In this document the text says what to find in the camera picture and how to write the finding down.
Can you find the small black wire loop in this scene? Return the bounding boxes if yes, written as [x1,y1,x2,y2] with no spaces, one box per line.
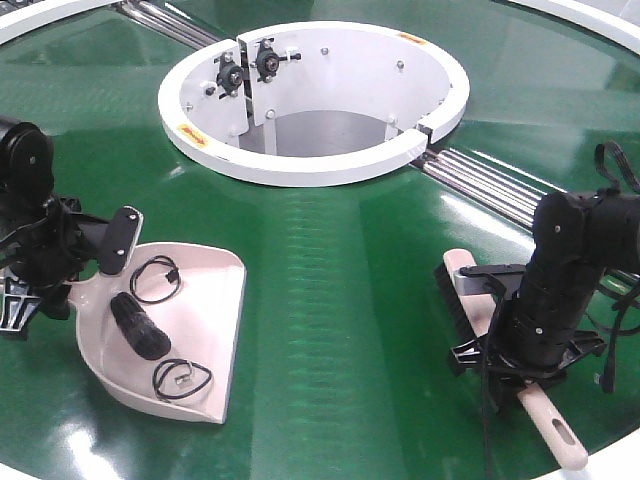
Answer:
[152,358,213,402]
[129,255,180,305]

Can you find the orange warning sticker left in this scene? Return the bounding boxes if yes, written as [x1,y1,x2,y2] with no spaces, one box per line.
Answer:
[177,123,209,149]

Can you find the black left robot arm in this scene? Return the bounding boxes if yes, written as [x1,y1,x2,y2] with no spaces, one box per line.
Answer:
[1,117,143,340]

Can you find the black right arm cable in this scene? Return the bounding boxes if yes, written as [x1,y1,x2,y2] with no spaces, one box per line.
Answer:
[477,277,509,480]

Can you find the chrome rollers top left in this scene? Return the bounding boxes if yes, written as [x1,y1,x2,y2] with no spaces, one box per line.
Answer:
[115,1,224,50]

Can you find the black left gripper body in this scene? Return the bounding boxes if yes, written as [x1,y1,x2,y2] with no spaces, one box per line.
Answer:
[1,194,108,340]

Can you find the white outer rim left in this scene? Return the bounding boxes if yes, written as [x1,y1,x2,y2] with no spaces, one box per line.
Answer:
[1,0,115,45]

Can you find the orange warning sticker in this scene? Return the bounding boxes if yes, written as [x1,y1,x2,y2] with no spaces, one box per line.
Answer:
[396,32,428,46]
[177,123,209,149]

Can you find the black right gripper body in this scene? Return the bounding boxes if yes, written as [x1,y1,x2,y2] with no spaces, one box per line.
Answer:
[447,327,606,415]

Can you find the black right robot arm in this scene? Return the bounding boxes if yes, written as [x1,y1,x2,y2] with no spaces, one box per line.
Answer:
[434,189,639,402]

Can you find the left black bearing mount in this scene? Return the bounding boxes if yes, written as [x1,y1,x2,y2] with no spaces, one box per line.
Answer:
[216,51,244,99]

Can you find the white inner conveyor ring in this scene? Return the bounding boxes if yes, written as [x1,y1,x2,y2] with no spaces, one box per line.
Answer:
[157,21,471,188]

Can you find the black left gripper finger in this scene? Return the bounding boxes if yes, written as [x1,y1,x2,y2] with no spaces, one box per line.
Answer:
[97,206,143,275]

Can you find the right black bearing mount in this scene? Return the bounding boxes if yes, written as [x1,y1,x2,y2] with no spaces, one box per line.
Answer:
[250,38,302,83]

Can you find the black cable bundle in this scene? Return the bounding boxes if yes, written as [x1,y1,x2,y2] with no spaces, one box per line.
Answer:
[109,292,173,361]

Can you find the pink plastic dustpan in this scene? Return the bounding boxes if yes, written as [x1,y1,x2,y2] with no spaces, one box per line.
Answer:
[69,242,246,424]

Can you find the black bearing mount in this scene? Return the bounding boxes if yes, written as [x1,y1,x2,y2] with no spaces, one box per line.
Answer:
[216,51,244,99]
[250,38,302,83]

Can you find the white outer rim right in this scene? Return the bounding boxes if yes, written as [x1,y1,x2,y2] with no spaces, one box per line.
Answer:
[512,0,639,55]

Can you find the chrome rollers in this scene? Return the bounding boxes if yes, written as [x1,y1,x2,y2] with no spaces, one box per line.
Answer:
[409,148,640,301]
[115,1,224,50]

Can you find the chrome rollers right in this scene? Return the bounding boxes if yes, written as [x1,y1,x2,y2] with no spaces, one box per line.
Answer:
[409,148,640,301]

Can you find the orange warning sticker top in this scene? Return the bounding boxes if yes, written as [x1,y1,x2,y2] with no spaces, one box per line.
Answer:
[396,32,428,46]

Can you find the pink hand brush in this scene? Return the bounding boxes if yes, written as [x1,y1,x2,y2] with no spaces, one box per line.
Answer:
[443,248,588,471]

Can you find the white rim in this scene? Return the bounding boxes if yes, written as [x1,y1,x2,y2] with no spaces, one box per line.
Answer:
[1,0,115,45]
[512,0,639,55]

